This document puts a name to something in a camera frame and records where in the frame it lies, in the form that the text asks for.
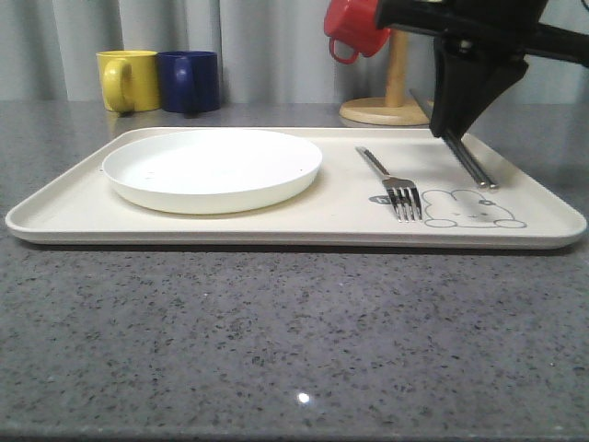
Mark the dark blue mug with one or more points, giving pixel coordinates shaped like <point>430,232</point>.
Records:
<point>188,81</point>

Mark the white round plate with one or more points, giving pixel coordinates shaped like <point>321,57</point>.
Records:
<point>213,171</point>

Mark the cream rabbit serving tray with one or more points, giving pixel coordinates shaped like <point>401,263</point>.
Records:
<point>346,205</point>

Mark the silver metal fork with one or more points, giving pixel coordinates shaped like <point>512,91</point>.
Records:
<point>403,194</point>

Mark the yellow mug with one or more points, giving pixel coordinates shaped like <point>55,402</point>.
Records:
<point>128,80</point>

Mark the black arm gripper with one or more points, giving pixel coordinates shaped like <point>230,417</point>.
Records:
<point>484,57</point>

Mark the red mug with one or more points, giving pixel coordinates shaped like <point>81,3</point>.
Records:
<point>352,22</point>

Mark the wooden mug tree stand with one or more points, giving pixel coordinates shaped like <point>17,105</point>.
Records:
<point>394,108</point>

